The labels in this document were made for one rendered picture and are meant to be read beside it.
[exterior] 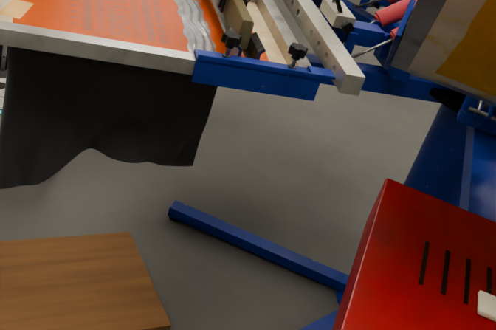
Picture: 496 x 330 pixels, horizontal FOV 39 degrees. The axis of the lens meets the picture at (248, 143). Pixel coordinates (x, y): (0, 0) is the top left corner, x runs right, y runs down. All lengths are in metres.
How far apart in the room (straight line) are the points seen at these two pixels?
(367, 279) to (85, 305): 1.48
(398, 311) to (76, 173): 2.10
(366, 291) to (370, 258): 0.07
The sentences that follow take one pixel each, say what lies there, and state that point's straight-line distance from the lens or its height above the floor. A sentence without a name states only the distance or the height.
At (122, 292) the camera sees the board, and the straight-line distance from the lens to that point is 2.34.
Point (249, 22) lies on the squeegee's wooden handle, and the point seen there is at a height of 1.06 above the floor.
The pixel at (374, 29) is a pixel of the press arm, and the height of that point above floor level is 1.04.
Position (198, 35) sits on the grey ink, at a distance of 1.78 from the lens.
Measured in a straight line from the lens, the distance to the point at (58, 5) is 1.78.
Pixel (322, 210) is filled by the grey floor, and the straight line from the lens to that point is 3.03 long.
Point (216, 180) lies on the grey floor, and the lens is 2.99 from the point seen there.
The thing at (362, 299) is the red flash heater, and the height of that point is 1.11.
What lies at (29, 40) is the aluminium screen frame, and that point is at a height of 0.97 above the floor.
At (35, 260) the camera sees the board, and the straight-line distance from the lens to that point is 2.40.
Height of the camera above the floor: 1.63
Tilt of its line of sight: 30 degrees down
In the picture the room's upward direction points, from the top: 18 degrees clockwise
